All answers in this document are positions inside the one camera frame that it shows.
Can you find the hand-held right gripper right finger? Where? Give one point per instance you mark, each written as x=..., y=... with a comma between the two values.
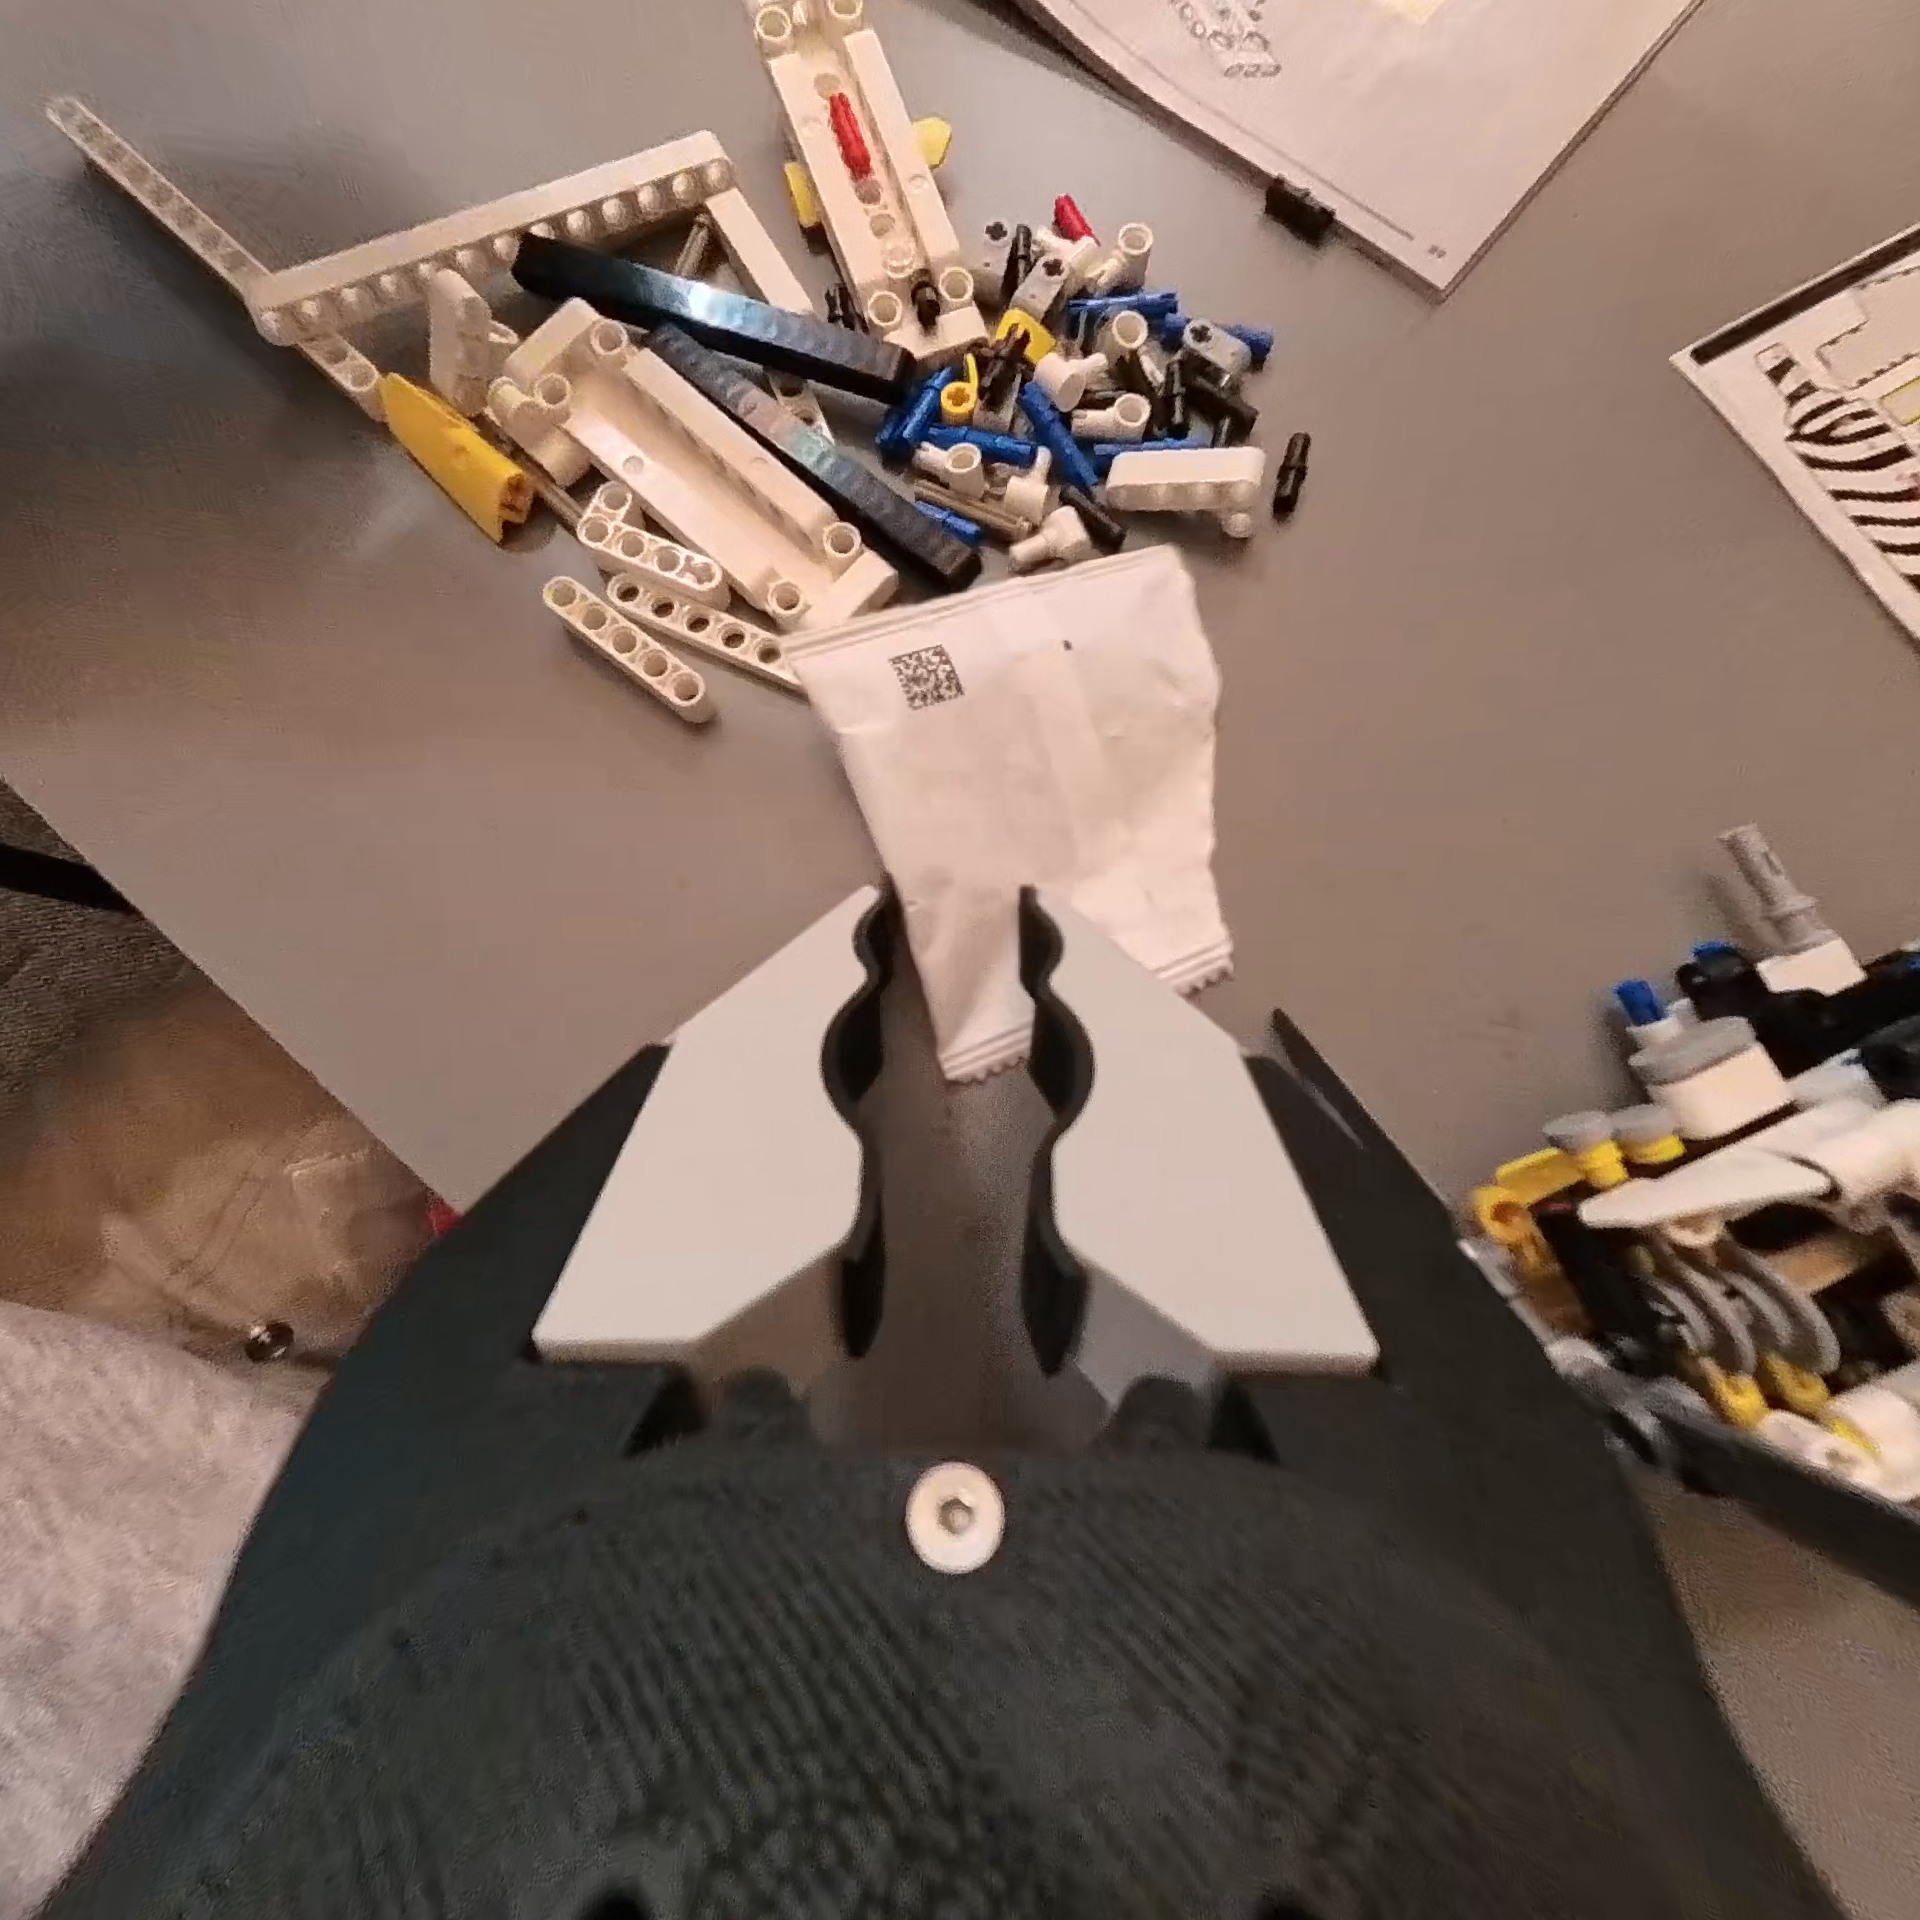
x=1201, y=1215

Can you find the black lego pin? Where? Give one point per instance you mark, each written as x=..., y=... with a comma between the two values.
x=1292, y=473
x=1299, y=207

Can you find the white paper bag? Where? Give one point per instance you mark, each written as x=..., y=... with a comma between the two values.
x=1036, y=751

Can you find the person's torso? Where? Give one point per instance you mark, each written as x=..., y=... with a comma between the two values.
x=107, y=1576

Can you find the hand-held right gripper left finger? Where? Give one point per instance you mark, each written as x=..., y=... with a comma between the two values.
x=704, y=1200

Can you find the pile of lego pieces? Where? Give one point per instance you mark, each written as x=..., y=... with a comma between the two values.
x=721, y=452

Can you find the yellow lego panel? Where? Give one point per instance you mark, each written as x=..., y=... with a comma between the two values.
x=451, y=452

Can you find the white lego frame red pin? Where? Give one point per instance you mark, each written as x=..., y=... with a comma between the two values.
x=886, y=182

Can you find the open instruction booklet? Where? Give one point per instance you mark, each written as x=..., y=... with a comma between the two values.
x=1350, y=120

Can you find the zebra striped sticker sheet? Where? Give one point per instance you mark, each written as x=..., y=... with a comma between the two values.
x=1845, y=452

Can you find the partly built lego model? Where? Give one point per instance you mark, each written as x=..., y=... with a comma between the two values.
x=1725, y=1184

